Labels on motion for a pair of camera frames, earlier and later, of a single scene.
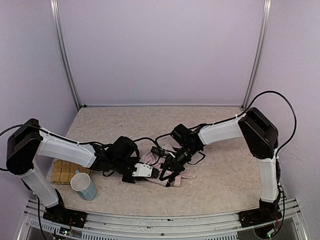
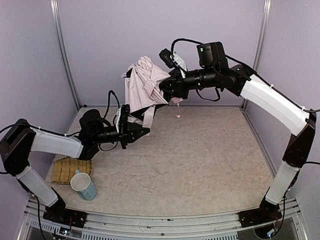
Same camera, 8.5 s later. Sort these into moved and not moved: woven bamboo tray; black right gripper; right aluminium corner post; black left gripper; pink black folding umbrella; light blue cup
Moved: black left gripper; black right gripper; pink black folding umbrella
Not moved: woven bamboo tray; light blue cup; right aluminium corner post
